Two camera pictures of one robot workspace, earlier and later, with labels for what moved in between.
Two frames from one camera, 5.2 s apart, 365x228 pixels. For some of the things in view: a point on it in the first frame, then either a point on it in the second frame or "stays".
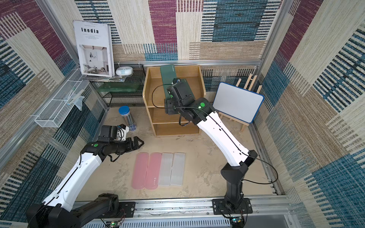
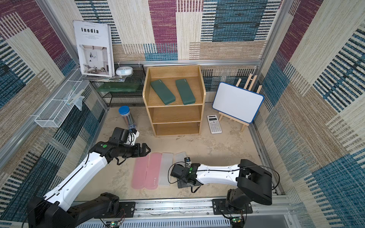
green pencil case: x=184 y=88 stays
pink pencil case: x=153 y=172 stays
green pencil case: x=168 y=74 -> x=167 y=96
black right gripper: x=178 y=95 -> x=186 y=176
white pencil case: x=165 y=169 stays
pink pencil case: x=139 y=175 stays
